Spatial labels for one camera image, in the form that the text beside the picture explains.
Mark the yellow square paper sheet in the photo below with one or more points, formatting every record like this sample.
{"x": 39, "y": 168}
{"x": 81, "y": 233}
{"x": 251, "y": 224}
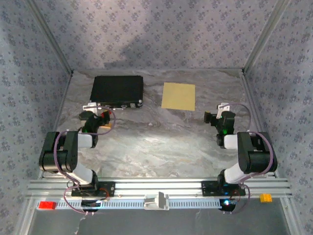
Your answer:
{"x": 178, "y": 96}

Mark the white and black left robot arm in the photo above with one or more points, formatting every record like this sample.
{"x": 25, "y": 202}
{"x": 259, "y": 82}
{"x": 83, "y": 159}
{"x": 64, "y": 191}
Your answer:
{"x": 85, "y": 140}

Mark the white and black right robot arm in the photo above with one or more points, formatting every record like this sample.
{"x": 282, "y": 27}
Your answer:
{"x": 230, "y": 142}

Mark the small wooden block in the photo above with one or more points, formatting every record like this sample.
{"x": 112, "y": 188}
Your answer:
{"x": 107, "y": 126}

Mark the black hard case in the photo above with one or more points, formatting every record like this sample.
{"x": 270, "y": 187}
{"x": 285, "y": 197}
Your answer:
{"x": 115, "y": 88}

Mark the black controller board with LED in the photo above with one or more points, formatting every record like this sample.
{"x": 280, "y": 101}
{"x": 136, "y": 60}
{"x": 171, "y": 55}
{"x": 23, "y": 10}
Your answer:
{"x": 90, "y": 204}
{"x": 227, "y": 204}

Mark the yellow toy brick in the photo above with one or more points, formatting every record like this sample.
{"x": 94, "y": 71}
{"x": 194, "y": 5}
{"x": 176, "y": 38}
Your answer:
{"x": 265, "y": 197}

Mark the large red toy brick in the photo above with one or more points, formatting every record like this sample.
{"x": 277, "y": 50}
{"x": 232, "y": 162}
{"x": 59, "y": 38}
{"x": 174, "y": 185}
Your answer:
{"x": 47, "y": 205}

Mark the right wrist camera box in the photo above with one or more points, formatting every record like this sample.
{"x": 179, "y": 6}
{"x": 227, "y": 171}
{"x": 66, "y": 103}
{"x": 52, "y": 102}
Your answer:
{"x": 223, "y": 107}

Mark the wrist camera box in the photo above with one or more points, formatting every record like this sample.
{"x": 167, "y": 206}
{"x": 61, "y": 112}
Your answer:
{"x": 223, "y": 107}
{"x": 91, "y": 106}

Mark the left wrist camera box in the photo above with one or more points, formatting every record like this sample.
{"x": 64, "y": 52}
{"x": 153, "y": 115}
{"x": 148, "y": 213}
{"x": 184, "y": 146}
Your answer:
{"x": 91, "y": 106}

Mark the aluminium table side rail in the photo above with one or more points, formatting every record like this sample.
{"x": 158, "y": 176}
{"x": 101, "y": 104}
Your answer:
{"x": 254, "y": 107}
{"x": 61, "y": 107}

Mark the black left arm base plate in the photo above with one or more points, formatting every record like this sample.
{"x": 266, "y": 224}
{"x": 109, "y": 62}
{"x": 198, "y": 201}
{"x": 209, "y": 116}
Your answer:
{"x": 110, "y": 188}

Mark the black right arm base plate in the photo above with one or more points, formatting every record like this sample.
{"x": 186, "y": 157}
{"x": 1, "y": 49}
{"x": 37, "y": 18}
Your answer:
{"x": 207, "y": 188}

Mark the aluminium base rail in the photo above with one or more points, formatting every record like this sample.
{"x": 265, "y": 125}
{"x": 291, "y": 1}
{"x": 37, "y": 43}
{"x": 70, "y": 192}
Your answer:
{"x": 159, "y": 183}

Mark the aluminium frame post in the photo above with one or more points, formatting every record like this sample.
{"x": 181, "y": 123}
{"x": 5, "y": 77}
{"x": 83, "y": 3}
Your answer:
{"x": 52, "y": 36}

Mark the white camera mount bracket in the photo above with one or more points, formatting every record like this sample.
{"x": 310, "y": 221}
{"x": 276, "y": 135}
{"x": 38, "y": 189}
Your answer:
{"x": 156, "y": 204}

